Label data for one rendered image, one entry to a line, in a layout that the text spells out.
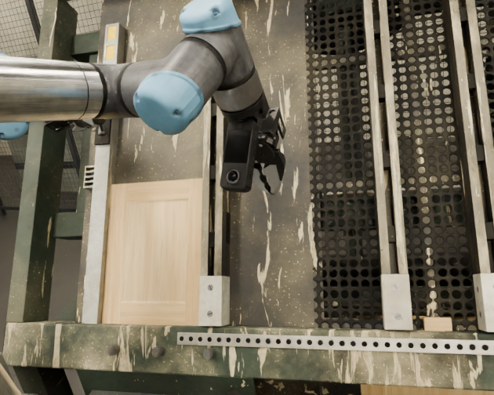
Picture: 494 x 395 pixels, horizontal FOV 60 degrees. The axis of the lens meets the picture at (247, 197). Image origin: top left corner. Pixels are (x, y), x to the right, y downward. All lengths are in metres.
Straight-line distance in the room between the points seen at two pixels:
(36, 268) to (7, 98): 0.99
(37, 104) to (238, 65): 0.26
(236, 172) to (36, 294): 0.96
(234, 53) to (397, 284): 0.68
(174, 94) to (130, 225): 0.83
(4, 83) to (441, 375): 0.99
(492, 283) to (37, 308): 1.24
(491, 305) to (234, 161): 0.68
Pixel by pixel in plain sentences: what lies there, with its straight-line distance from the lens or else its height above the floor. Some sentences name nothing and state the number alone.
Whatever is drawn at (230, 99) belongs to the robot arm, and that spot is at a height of 1.51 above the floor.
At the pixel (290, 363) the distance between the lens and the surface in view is 1.12.
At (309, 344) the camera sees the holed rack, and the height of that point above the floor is 0.88.
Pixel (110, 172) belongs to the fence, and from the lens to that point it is 1.38.
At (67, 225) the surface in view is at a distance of 1.50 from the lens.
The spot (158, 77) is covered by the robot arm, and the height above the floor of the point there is 1.56.
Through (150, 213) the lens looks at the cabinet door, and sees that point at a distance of 1.29.
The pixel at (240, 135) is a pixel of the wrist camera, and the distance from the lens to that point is 0.68.
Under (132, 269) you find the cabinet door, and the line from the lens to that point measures 1.30.
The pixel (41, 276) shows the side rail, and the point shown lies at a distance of 1.50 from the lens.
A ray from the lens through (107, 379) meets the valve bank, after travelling 1.33.
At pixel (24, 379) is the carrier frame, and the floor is 0.73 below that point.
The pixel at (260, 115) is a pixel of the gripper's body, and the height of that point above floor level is 1.47.
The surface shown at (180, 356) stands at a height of 0.85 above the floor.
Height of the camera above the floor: 1.60
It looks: 21 degrees down
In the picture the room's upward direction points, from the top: 9 degrees counter-clockwise
